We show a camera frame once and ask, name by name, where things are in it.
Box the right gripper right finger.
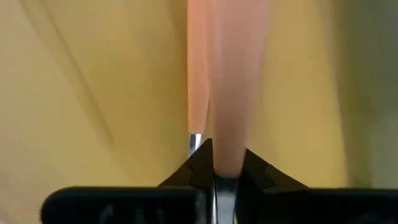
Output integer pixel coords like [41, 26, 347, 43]
[236, 148, 398, 224]

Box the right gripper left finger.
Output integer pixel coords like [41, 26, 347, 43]
[40, 138, 215, 224]

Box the orange handled fork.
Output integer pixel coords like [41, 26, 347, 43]
[210, 0, 270, 224]
[186, 0, 213, 156]

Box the yellow plastic bin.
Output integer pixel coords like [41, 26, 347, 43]
[0, 0, 398, 224]

